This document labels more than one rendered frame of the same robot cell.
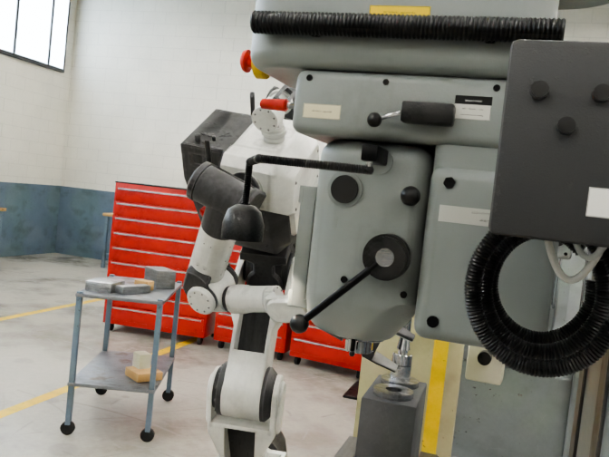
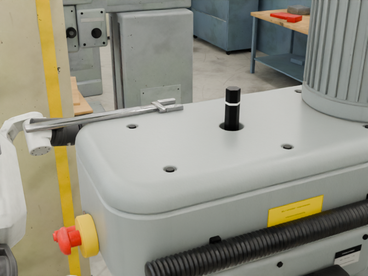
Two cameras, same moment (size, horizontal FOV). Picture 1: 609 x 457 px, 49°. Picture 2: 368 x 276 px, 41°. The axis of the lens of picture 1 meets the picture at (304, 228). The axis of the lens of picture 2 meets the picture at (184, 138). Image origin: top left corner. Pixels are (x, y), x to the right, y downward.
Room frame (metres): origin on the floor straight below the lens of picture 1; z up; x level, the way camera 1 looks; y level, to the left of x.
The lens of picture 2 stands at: (0.68, 0.38, 2.18)
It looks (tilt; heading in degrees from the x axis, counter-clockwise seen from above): 25 degrees down; 319
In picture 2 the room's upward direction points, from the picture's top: straight up
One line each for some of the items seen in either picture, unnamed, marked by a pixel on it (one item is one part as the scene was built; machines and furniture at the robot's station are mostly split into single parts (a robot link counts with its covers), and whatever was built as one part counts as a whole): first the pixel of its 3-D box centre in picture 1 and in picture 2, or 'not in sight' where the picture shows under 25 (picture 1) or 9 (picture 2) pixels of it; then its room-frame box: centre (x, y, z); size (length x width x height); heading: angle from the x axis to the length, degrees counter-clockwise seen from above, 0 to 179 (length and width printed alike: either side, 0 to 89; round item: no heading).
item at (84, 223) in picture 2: (262, 62); (86, 235); (1.20, 0.11, 1.76); 0.06 x 0.02 x 0.06; 163
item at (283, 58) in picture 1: (402, 38); (237, 170); (1.13, -0.13, 1.81); 0.47 x 0.26 x 0.16; 73
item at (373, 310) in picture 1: (373, 240); not in sight; (1.13, -0.12, 1.47); 0.21 x 0.19 x 0.32; 163
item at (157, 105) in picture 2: not in sight; (106, 115); (1.28, 0.01, 1.89); 0.24 x 0.04 x 0.01; 73
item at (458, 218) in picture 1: (489, 255); not in sight; (1.07, -0.30, 1.47); 0.24 x 0.19 x 0.26; 163
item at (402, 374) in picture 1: (401, 367); not in sight; (1.57, -0.26, 1.15); 0.05 x 0.05 x 0.05
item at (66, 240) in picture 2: (250, 61); (70, 240); (1.21, 0.13, 1.76); 0.04 x 0.03 x 0.04; 163
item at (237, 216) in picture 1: (243, 221); not in sight; (1.14, 0.10, 1.48); 0.07 x 0.07 x 0.06
